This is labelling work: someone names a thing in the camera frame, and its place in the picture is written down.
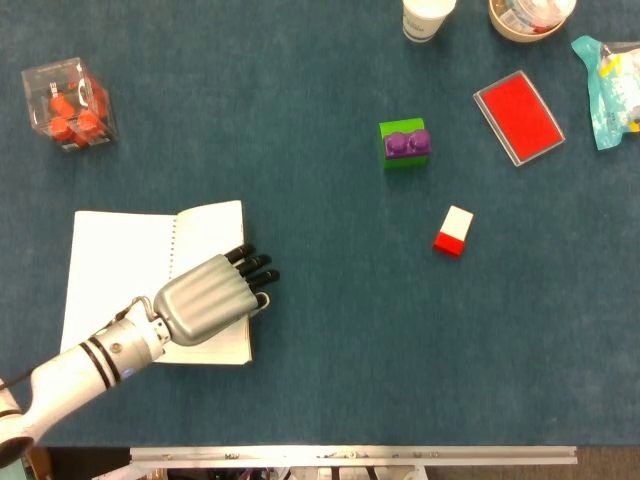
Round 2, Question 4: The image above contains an aluminium frame rail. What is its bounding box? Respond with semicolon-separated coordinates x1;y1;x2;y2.
128;446;579;471

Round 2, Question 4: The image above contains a blue felt table cloth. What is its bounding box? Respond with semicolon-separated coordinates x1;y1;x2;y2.
0;0;640;448

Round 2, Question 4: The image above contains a purple toy brick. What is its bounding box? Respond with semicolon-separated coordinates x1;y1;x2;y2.
384;128;433;161

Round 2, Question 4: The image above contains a yellow spiral notebook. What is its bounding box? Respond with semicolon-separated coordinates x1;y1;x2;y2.
59;200;254;366

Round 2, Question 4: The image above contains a white paper cup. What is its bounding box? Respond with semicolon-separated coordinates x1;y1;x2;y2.
401;0;458;44

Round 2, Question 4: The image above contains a teal snack bag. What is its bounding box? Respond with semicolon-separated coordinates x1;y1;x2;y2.
571;35;640;151

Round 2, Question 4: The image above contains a clear round plastic container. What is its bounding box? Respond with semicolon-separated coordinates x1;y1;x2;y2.
499;0;571;31

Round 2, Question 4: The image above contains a green toy brick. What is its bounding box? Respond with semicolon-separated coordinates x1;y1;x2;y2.
378;117;432;170

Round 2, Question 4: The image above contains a beige bowl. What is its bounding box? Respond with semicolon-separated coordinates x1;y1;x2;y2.
487;0;578;44

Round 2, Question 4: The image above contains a red and white block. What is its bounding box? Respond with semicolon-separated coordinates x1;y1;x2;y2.
432;204;475;260

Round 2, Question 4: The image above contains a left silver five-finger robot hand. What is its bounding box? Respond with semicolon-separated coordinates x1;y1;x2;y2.
153;243;281;347

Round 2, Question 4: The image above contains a clear box of red items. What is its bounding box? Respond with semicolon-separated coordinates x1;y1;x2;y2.
20;56;120;154

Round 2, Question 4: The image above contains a red ink pad case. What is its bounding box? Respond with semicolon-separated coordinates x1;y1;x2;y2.
472;70;567;168

